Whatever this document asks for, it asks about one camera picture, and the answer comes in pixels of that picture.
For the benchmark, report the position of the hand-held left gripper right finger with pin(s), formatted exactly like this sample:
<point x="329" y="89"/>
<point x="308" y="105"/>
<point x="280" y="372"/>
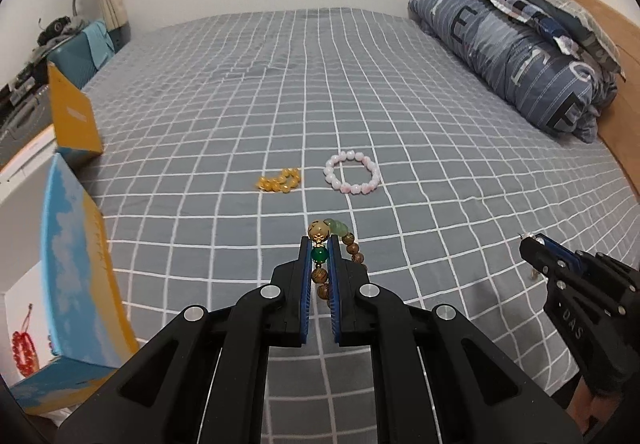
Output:
<point x="336" y="294"/>

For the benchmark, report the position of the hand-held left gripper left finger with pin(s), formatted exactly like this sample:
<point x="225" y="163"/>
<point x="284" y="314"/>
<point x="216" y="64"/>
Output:
<point x="303" y="284"/>

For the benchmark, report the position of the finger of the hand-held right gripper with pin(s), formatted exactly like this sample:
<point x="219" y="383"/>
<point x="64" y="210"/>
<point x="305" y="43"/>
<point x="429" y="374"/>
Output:
<point x="542" y="264"/>
<point x="562" y="258"/>

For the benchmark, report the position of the blue and yellow cardboard box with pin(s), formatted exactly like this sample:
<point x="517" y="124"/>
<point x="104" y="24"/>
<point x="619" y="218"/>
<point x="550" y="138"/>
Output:
<point x="85" y="264"/>

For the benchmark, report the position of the person's right hand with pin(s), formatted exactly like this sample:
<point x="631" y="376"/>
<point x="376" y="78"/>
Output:
<point x="587" y="406"/>

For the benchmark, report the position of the wooden headboard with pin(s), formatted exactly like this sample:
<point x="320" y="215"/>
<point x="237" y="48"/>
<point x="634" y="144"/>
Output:
<point x="620" y="89"/>

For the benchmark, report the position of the grey checked bedsheet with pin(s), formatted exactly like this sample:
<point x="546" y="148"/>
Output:
<point x="300" y="99"/>

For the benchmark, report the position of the blue printed folded quilt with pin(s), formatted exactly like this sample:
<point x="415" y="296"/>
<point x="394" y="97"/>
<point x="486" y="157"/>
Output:
<point x="500" y="49"/>

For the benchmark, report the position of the grey checked pillow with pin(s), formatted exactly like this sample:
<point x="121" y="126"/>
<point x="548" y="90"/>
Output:
<point x="575" y="9"/>

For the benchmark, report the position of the white desk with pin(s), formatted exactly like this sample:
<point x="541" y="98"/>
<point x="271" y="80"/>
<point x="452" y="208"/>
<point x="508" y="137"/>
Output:
<point x="25" y="159"/>

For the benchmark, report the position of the light blue cloth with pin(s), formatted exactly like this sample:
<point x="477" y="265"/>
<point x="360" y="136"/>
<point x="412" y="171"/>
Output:
<point x="101" y="44"/>

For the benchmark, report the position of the teal storage box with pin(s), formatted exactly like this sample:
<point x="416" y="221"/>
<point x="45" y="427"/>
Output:
<point x="72" y="61"/>

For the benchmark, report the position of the silver cassette radio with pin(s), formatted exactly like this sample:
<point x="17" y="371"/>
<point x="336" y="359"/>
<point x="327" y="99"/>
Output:
<point x="22" y="116"/>

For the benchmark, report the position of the black gadget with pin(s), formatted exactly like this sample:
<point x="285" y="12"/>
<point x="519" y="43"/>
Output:
<point x="54" y="28"/>

